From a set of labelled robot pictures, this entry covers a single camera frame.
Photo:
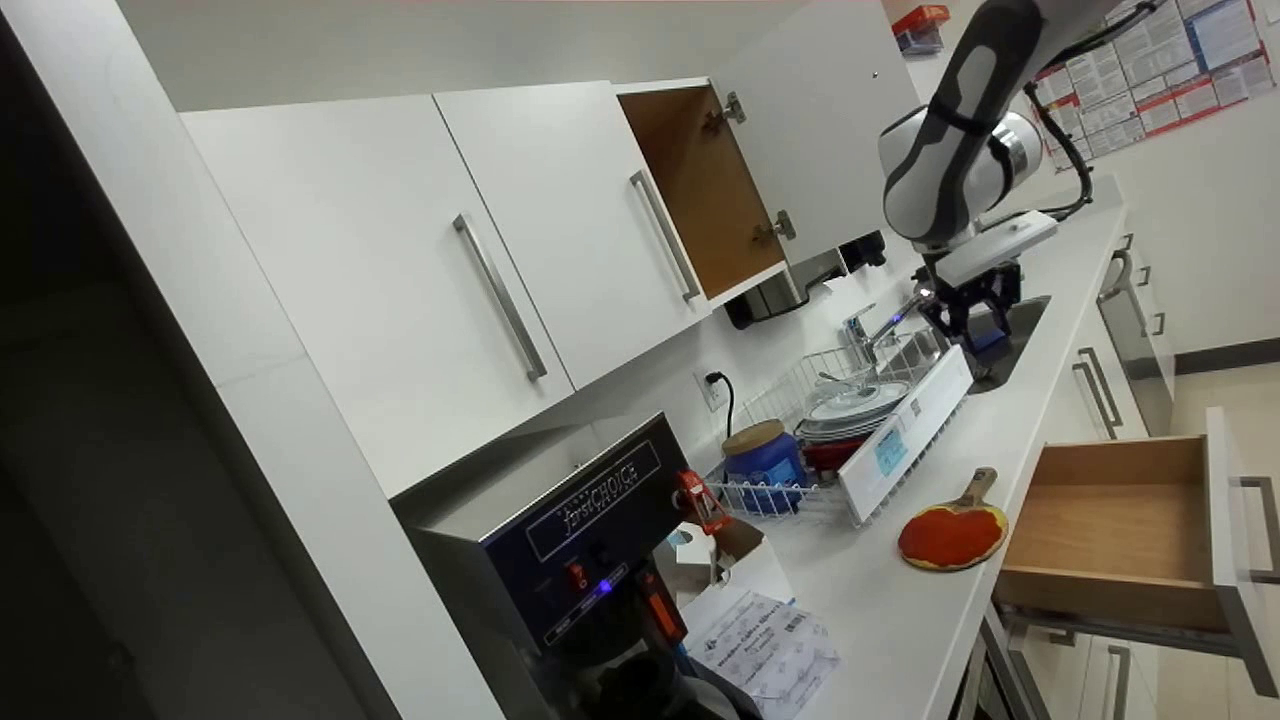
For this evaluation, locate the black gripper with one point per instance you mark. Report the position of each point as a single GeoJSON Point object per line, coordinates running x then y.
{"type": "Point", "coordinates": [986, 284]}

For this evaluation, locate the small blue object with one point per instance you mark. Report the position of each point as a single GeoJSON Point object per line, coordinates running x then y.
{"type": "Point", "coordinates": [988, 328]}

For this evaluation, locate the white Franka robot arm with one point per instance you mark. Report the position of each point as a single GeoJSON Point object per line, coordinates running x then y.
{"type": "Point", "coordinates": [934, 173]}

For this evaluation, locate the white base cabinet doors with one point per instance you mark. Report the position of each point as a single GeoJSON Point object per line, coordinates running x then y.
{"type": "Point", "coordinates": [1084, 385]}

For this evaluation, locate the open white wooden drawer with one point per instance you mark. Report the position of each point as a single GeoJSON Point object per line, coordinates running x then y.
{"type": "Point", "coordinates": [1104, 512]}

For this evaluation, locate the white lower drawer front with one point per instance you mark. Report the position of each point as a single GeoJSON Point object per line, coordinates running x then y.
{"type": "Point", "coordinates": [1080, 675]}

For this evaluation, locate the closed white cabinet door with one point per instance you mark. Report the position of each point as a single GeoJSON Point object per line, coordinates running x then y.
{"type": "Point", "coordinates": [563, 226]}
{"type": "Point", "coordinates": [347, 267]}

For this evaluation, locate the tall dark cabinet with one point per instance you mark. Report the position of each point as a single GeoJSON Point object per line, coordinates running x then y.
{"type": "Point", "coordinates": [106, 466]}

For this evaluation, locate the stainless steel sink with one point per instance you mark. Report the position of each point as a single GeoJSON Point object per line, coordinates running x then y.
{"type": "Point", "coordinates": [1026, 348]}

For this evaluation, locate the chrome faucet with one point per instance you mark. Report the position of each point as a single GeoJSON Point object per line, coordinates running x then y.
{"type": "Point", "coordinates": [889, 326]}

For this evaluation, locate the small black box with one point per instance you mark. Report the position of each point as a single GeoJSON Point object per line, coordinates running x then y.
{"type": "Point", "coordinates": [866, 249]}

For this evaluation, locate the white drainboard with blue label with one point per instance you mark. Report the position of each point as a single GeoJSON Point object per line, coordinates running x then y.
{"type": "Point", "coordinates": [904, 440]}

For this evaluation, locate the stacked white plates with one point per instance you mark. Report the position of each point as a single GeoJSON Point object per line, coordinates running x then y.
{"type": "Point", "coordinates": [854, 407]}

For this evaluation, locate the stainless steel appliance front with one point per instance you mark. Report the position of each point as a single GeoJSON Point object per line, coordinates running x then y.
{"type": "Point", "coordinates": [1138, 333]}

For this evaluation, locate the red bowl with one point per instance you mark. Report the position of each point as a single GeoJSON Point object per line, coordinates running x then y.
{"type": "Point", "coordinates": [830, 459]}

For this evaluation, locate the black towel dispenser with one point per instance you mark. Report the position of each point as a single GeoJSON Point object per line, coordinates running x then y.
{"type": "Point", "coordinates": [765, 301]}

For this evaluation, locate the red ping pong paddle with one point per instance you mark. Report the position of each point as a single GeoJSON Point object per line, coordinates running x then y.
{"type": "Point", "coordinates": [950, 536]}

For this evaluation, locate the blue container with cork lid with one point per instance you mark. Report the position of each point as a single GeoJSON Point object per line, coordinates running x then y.
{"type": "Point", "coordinates": [765, 466]}

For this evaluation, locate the printed paper sheets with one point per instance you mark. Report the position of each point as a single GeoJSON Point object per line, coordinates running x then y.
{"type": "Point", "coordinates": [765, 652]}

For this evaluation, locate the black steel coffee machine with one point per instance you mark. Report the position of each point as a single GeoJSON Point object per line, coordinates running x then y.
{"type": "Point", "coordinates": [573, 534]}

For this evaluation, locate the glass coffee pot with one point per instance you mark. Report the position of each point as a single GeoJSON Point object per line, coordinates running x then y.
{"type": "Point", "coordinates": [640, 687]}

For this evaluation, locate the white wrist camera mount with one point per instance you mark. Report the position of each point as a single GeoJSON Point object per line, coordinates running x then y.
{"type": "Point", "coordinates": [995, 244]}

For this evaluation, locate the red wall device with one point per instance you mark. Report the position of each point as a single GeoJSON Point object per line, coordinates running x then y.
{"type": "Point", "coordinates": [923, 27]}

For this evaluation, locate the colourful wall poster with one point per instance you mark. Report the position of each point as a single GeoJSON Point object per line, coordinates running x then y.
{"type": "Point", "coordinates": [1184, 67]}

